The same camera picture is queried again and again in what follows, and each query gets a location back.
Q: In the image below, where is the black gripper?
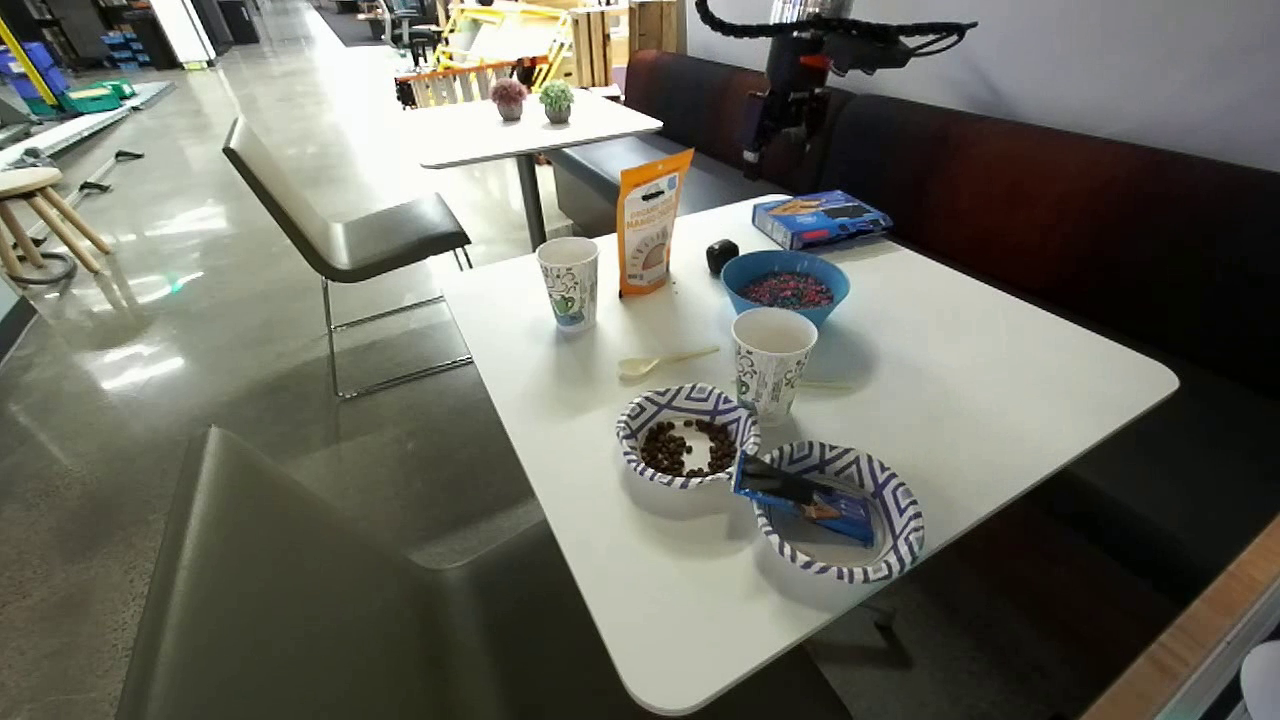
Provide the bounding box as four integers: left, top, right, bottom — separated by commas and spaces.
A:
747, 34, 845, 188

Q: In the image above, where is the small black object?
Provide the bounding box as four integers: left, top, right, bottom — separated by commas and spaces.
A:
702, 239, 738, 275

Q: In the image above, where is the blue plastic bowl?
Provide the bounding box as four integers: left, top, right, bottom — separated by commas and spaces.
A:
718, 251, 850, 323

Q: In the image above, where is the patterned paper bowl with snacks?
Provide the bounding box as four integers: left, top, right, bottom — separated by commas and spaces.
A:
615, 383, 759, 508

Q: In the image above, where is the blue cardboard box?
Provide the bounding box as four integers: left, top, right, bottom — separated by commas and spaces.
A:
751, 188, 892, 251

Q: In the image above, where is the orange snack pouch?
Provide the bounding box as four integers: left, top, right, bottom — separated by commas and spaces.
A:
615, 147, 692, 302

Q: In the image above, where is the paper cup near plates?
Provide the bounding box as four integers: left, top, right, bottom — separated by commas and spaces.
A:
731, 309, 821, 415

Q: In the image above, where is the green potted ornament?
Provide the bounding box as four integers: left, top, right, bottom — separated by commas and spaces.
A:
540, 82, 575, 124

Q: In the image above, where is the paper cup near pouch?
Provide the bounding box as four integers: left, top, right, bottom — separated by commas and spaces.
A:
534, 239, 597, 334

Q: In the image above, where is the white plastic spoon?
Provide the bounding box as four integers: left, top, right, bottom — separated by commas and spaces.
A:
619, 345, 718, 383

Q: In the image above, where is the purple potted ornament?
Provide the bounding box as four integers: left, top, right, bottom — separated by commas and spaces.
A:
488, 82, 527, 124

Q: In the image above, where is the dark blue candy wrapper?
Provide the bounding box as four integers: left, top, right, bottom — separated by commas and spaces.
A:
736, 458, 875, 546

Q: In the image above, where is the grey chair far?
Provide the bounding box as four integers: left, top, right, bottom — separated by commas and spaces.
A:
221, 116, 473, 401

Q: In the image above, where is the patterned paper plate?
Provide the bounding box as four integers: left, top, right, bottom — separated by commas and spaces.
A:
744, 441, 925, 586

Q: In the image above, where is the dark bench seat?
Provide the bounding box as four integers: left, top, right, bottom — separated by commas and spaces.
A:
553, 52, 1280, 603

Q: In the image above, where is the grey chair near table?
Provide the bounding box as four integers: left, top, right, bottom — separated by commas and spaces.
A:
114, 428, 645, 720

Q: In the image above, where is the wooden stool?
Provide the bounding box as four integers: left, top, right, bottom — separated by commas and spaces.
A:
0, 167, 131, 312

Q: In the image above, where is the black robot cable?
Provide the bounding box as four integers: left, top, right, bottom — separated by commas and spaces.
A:
692, 0, 981, 61

